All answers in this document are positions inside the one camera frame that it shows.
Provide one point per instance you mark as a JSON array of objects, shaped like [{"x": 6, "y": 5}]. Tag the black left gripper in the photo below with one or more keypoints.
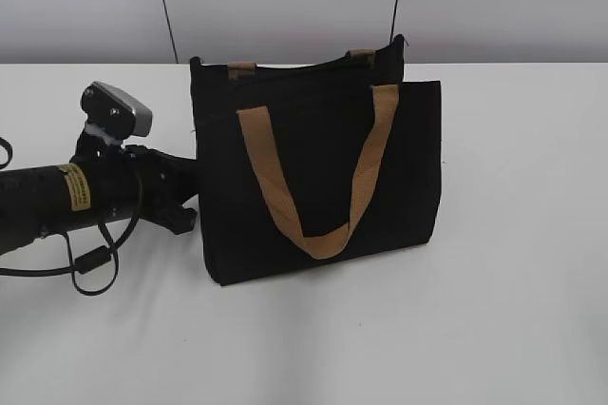
[{"x": 124, "y": 181}]

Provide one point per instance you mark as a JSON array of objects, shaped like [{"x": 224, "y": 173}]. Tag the black tote bag tan handles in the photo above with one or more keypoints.
[{"x": 303, "y": 166}]

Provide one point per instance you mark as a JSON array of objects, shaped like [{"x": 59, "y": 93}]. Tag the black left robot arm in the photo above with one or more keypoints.
[{"x": 40, "y": 201}]

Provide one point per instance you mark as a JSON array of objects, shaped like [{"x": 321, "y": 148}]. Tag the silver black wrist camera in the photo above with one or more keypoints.
[{"x": 114, "y": 115}]

